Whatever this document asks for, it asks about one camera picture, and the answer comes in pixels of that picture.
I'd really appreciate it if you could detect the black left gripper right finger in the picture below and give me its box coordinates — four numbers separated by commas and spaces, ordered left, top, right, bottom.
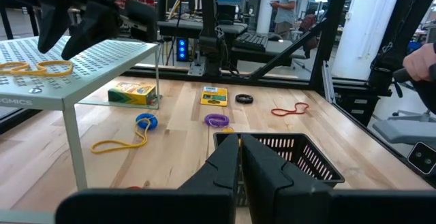
241, 133, 436, 224

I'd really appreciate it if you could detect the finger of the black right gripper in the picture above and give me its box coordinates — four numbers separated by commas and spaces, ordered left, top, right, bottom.
61, 1, 123, 61
32, 0, 72, 54

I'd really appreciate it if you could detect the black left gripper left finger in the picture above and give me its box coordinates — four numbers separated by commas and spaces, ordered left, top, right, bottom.
56, 133, 240, 224

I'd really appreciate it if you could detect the yellow green crayon box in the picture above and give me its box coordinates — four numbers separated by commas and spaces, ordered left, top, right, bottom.
108, 82, 157, 106

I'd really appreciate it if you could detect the black slotted plastic basket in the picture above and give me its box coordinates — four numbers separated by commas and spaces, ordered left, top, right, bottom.
213, 131, 345, 208

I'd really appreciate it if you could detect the yellow card pack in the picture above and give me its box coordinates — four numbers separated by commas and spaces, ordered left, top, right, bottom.
200, 86, 228, 107

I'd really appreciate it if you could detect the black office desk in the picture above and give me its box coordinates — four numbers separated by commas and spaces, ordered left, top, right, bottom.
157, 19, 309, 69

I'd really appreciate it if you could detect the grey office chair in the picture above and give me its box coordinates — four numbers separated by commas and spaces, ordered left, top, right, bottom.
371, 110, 436, 146

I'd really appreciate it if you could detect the dark red office chair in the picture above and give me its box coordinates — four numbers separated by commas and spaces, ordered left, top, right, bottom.
298, 12, 320, 60

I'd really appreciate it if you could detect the green perforated metal shelf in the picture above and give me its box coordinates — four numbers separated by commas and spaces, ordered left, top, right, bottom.
0, 35, 163, 224

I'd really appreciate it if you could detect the blue spiral coil wristband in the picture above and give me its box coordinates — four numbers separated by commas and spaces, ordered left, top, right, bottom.
135, 112, 159, 131

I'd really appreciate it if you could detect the black computer tower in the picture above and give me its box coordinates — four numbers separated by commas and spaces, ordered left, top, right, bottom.
175, 37, 190, 63

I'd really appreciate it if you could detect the purple spiral coil wristband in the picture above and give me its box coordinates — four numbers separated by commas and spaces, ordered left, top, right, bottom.
204, 113, 230, 128

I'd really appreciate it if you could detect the grey mounting plate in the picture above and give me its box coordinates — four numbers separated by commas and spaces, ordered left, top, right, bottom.
187, 59, 209, 78

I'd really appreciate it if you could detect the black drawer cabinet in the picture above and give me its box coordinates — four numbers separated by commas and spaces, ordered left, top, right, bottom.
335, 84, 379, 127

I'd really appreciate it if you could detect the black spiral coil wristband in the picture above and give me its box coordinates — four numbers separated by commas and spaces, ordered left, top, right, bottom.
234, 93, 255, 105

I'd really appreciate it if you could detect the black computer keyboard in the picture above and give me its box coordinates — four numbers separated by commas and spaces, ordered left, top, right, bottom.
234, 32, 270, 52

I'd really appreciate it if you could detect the person's hand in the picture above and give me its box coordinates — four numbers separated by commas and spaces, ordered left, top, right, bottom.
401, 42, 436, 82

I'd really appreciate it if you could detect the person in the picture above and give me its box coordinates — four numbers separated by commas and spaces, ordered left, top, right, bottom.
270, 0, 300, 42

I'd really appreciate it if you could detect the white building column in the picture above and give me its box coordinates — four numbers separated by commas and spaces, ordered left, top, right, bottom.
330, 0, 405, 82

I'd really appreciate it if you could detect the small black stereo camera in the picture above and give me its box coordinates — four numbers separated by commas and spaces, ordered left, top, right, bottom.
407, 141, 436, 176

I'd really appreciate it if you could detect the black aluminium rig frame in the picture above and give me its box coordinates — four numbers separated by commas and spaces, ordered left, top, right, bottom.
122, 0, 436, 189

